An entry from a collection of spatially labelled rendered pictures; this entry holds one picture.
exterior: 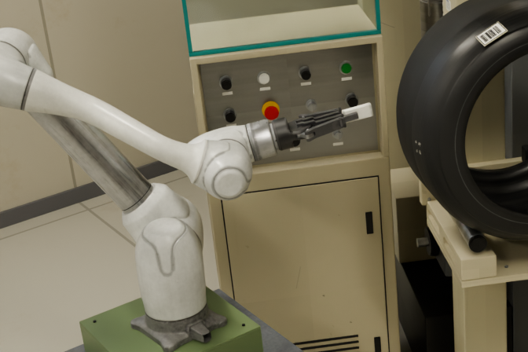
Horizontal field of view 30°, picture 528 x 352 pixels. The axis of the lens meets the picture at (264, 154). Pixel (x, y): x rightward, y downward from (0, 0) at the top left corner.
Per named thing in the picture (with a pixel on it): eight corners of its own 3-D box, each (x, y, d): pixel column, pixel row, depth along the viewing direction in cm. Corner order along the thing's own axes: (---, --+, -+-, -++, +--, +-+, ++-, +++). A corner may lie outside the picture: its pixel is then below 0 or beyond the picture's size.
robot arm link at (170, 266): (141, 325, 235) (126, 243, 227) (145, 288, 252) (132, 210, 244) (208, 317, 235) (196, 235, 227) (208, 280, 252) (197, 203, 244)
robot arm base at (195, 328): (177, 360, 230) (173, 339, 228) (128, 325, 247) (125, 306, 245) (239, 329, 240) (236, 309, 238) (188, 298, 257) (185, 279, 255)
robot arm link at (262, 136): (244, 119, 235) (268, 111, 235) (254, 152, 238) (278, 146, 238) (247, 132, 226) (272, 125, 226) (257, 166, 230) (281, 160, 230)
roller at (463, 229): (453, 186, 269) (441, 197, 270) (443, 175, 268) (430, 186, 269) (491, 244, 237) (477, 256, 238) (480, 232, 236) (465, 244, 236)
